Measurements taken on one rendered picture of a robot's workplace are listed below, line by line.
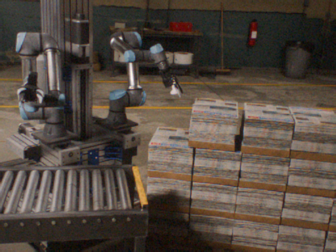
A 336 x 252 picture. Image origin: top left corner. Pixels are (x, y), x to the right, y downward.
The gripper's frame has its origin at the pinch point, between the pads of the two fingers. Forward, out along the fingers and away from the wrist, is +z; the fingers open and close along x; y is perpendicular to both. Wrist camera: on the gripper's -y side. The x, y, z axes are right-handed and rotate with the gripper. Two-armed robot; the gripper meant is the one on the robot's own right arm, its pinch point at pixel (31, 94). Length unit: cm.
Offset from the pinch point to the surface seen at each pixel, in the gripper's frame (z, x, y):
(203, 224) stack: -12, -116, 78
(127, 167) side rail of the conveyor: -1, -55, 36
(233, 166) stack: -6, -124, 33
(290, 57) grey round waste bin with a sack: -582, -531, 8
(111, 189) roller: 24, -42, 38
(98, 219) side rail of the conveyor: 47, -33, 41
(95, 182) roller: 13, -35, 39
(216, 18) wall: -652, -375, -40
